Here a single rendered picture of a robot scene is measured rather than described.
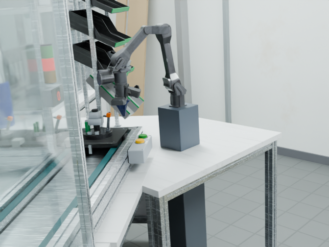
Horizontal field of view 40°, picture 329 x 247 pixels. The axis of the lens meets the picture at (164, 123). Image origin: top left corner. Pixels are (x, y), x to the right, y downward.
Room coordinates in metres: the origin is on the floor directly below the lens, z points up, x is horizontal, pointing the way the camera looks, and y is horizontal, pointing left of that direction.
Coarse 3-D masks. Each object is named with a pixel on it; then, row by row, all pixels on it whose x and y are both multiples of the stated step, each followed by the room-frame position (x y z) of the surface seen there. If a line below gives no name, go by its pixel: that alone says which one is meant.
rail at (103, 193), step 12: (132, 132) 2.05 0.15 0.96; (120, 156) 1.72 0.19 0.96; (108, 168) 1.60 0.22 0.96; (120, 168) 1.67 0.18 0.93; (96, 180) 1.49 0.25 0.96; (108, 180) 1.48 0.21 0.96; (120, 180) 1.66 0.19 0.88; (96, 192) 1.38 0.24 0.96; (108, 192) 1.47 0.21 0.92; (96, 204) 1.33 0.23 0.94; (108, 204) 1.45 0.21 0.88; (96, 216) 1.31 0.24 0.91; (96, 228) 1.30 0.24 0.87
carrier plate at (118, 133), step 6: (114, 132) 2.04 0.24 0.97; (120, 132) 2.03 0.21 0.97; (126, 132) 2.06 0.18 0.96; (108, 138) 1.95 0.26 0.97; (114, 138) 1.94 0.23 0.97; (120, 138) 1.94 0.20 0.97; (84, 144) 1.89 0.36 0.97; (90, 144) 1.89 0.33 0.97; (96, 144) 1.89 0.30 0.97; (102, 144) 1.88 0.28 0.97; (108, 144) 1.88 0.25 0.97; (114, 144) 1.87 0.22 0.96
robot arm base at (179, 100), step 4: (172, 96) 2.10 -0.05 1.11; (176, 96) 2.09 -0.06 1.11; (180, 96) 2.08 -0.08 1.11; (172, 100) 2.10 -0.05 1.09; (176, 100) 2.09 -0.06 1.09; (180, 100) 2.08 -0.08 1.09; (184, 100) 2.10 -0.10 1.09; (172, 104) 2.10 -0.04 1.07; (176, 104) 2.09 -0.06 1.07; (180, 104) 2.08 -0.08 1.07; (184, 104) 2.10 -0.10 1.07
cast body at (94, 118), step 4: (92, 112) 1.99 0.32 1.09; (96, 112) 1.99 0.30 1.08; (92, 116) 1.99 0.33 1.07; (96, 116) 1.98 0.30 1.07; (100, 116) 2.02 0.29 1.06; (88, 120) 1.99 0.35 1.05; (92, 120) 1.99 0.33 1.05; (96, 120) 1.99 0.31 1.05; (100, 120) 1.98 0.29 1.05; (88, 124) 1.99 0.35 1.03; (92, 124) 1.99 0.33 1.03; (96, 124) 1.99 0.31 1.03; (100, 124) 1.98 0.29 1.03
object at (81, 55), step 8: (80, 48) 2.26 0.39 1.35; (88, 48) 2.38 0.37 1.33; (96, 48) 2.37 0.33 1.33; (80, 56) 2.26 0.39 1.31; (88, 56) 2.24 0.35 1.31; (96, 56) 2.37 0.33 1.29; (104, 56) 2.36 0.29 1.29; (88, 64) 2.25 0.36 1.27; (104, 64) 2.36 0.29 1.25; (128, 72) 2.31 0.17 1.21
